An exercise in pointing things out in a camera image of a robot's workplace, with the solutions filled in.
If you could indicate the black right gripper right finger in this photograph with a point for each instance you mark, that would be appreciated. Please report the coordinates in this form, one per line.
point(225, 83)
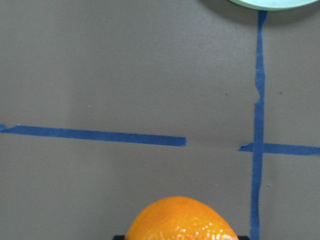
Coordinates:
point(243, 237)

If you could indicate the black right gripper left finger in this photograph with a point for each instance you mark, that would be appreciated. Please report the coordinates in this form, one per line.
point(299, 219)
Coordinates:
point(118, 237)

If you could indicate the orange fruit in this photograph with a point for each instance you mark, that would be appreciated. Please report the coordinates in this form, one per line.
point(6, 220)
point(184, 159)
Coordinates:
point(179, 218)

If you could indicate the light green plate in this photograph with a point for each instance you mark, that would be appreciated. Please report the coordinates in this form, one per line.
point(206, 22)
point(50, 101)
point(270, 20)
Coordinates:
point(273, 5)

